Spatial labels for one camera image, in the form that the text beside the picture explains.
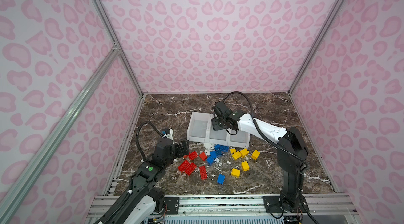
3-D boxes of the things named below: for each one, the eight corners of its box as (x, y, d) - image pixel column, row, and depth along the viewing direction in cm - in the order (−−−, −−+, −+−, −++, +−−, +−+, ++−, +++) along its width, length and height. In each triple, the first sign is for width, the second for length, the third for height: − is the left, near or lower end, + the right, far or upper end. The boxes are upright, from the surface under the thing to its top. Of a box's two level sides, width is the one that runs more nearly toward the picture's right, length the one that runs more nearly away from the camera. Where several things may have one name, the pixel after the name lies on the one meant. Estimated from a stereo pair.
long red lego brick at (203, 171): (201, 180, 83) (200, 178, 81) (199, 168, 87) (199, 166, 85) (207, 178, 83) (207, 177, 81) (205, 167, 87) (205, 165, 85)
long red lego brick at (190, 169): (184, 172, 85) (184, 171, 83) (192, 163, 88) (192, 161, 87) (189, 176, 84) (188, 174, 82) (196, 166, 87) (196, 164, 85)
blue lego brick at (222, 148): (213, 150, 93) (213, 148, 91) (214, 145, 95) (214, 143, 93) (228, 153, 91) (228, 151, 90) (229, 148, 94) (229, 146, 92)
